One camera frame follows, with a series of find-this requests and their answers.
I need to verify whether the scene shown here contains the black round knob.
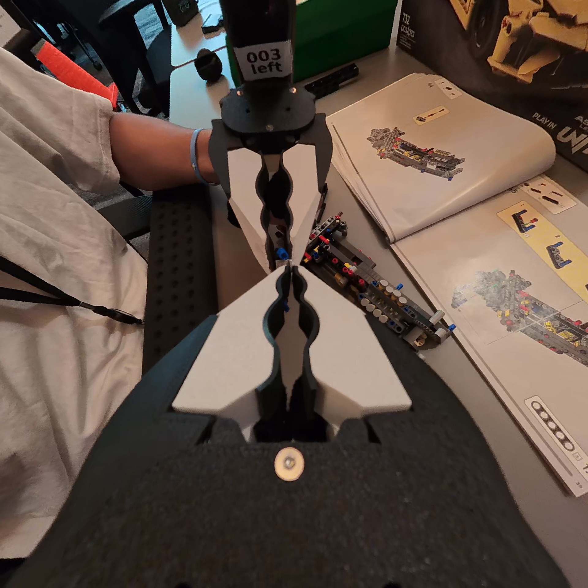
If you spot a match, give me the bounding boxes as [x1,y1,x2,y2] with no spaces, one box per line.
[195,47,224,83]

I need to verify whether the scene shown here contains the dark lego set box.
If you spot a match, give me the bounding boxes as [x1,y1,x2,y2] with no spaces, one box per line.
[396,0,588,173]

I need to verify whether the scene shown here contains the black office chair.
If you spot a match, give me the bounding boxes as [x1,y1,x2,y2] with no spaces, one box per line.
[28,0,172,116]

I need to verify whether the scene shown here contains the person's left forearm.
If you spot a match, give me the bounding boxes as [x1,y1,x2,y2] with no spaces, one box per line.
[109,112,221,191]

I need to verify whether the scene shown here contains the cluster of black lego pieces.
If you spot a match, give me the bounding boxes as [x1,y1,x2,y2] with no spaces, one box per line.
[304,63,360,98]

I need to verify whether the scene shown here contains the black lego beam blue pins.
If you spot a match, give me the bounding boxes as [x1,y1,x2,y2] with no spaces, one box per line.
[270,224,293,274]

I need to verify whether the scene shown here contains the orange red felt item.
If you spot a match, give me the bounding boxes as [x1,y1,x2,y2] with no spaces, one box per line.
[36,39,118,109]

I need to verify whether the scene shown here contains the black badge reel lanyard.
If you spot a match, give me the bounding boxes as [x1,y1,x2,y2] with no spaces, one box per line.
[0,255,144,326]

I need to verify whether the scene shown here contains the lego instruction booklet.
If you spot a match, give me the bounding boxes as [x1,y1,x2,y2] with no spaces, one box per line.
[325,73,588,498]

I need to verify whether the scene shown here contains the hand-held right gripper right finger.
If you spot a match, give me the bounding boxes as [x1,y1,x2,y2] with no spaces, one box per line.
[293,266,413,429]

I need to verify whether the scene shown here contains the grey lego chassis assembly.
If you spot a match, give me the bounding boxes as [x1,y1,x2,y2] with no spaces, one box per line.
[301,211,458,352]

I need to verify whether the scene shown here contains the green plastic bin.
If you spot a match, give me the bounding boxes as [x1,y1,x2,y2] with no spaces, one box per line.
[294,0,398,84]

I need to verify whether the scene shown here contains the dark swivel chair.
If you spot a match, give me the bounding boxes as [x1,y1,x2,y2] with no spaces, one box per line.
[98,193,154,243]

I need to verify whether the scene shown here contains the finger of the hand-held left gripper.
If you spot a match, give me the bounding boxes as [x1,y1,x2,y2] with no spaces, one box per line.
[227,147,277,273]
[281,142,319,266]

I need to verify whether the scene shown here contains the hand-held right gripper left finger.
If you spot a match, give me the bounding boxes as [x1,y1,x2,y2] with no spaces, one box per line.
[172,266,291,429]

